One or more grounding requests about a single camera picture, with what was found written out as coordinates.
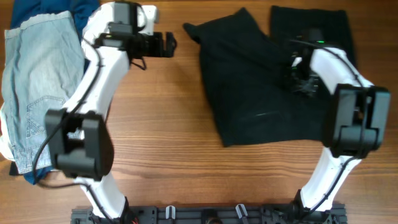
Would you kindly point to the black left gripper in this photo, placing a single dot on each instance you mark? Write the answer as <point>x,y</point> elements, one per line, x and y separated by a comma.
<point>158,51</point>

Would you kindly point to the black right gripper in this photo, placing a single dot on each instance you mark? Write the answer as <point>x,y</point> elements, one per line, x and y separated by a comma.
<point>309,89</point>

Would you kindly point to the black shorts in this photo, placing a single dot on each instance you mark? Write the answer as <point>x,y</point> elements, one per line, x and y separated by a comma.
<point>245,74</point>

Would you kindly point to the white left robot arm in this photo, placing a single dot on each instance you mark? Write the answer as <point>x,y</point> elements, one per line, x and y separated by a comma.
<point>117,36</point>

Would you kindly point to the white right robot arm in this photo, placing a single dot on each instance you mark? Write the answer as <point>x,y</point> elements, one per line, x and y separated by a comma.
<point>354,126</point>

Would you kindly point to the light blue denim shorts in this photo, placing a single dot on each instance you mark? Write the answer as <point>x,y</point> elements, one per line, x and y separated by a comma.
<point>43,67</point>

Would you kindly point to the dark blue garment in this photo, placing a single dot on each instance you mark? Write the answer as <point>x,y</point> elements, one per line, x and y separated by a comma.
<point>23,11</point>

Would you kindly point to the white garment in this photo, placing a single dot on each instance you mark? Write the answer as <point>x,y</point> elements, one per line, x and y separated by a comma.
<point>6,149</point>

